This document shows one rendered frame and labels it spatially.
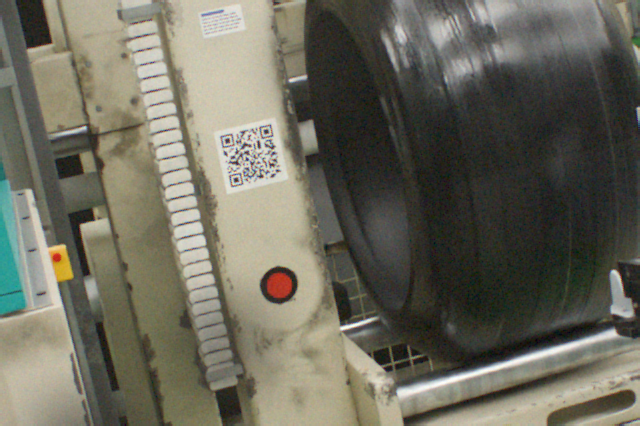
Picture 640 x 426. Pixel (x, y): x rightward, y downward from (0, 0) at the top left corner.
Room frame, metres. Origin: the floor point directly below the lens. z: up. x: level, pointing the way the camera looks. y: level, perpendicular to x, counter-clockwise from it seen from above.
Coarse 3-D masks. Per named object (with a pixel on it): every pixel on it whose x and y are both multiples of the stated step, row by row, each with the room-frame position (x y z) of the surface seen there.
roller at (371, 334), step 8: (368, 320) 1.79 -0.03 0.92; (376, 320) 1.79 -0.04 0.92; (344, 328) 1.78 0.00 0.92; (352, 328) 1.78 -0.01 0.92; (360, 328) 1.78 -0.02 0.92; (368, 328) 1.77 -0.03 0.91; (376, 328) 1.78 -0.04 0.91; (384, 328) 1.78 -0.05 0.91; (352, 336) 1.77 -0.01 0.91; (360, 336) 1.77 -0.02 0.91; (368, 336) 1.77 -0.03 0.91; (376, 336) 1.77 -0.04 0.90; (384, 336) 1.77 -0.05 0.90; (392, 336) 1.78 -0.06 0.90; (360, 344) 1.77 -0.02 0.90; (368, 344) 1.77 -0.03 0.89; (376, 344) 1.77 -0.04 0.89; (384, 344) 1.78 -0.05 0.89; (392, 344) 1.78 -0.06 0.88; (368, 352) 1.78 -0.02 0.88
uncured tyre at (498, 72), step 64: (320, 0) 1.68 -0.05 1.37; (384, 0) 1.50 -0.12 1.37; (448, 0) 1.47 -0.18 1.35; (512, 0) 1.47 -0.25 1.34; (576, 0) 1.48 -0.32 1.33; (320, 64) 1.81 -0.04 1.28; (384, 64) 1.47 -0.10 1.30; (448, 64) 1.42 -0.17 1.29; (512, 64) 1.43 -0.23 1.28; (576, 64) 1.44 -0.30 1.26; (320, 128) 1.84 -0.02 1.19; (384, 128) 1.93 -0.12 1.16; (448, 128) 1.40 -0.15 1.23; (512, 128) 1.41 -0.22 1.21; (576, 128) 1.42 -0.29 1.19; (384, 192) 1.91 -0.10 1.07; (448, 192) 1.41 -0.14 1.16; (512, 192) 1.40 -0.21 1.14; (576, 192) 1.42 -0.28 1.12; (384, 256) 1.85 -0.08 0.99; (448, 256) 1.43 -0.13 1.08; (512, 256) 1.42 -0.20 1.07; (576, 256) 1.44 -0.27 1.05; (384, 320) 1.70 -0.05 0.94; (448, 320) 1.48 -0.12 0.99; (512, 320) 1.47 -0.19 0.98; (576, 320) 1.53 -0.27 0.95
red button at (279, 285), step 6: (270, 276) 1.54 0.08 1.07; (276, 276) 1.54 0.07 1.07; (282, 276) 1.54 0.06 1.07; (288, 276) 1.54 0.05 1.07; (270, 282) 1.53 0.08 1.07; (276, 282) 1.54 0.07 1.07; (282, 282) 1.54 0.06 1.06; (288, 282) 1.54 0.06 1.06; (270, 288) 1.53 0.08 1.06; (276, 288) 1.53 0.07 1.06; (282, 288) 1.54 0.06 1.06; (288, 288) 1.54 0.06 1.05; (276, 294) 1.53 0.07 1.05; (282, 294) 1.54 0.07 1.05
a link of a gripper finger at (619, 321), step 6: (618, 318) 1.32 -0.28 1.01; (624, 318) 1.30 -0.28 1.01; (630, 318) 1.29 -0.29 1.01; (618, 324) 1.29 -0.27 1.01; (624, 324) 1.28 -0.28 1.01; (630, 324) 1.28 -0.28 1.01; (618, 330) 1.29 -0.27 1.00; (624, 330) 1.28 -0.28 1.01; (630, 330) 1.27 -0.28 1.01; (636, 330) 1.27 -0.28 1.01; (630, 336) 1.27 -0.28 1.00; (636, 336) 1.26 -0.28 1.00
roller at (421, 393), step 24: (576, 336) 1.55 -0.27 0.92; (600, 336) 1.55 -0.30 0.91; (624, 336) 1.55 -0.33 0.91; (480, 360) 1.53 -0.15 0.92; (504, 360) 1.52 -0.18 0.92; (528, 360) 1.52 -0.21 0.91; (552, 360) 1.53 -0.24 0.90; (576, 360) 1.53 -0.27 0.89; (600, 360) 1.55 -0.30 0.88; (408, 384) 1.50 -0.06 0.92; (432, 384) 1.50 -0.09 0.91; (456, 384) 1.50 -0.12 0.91; (480, 384) 1.51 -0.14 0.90; (504, 384) 1.52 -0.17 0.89; (408, 408) 1.49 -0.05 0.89; (432, 408) 1.50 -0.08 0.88
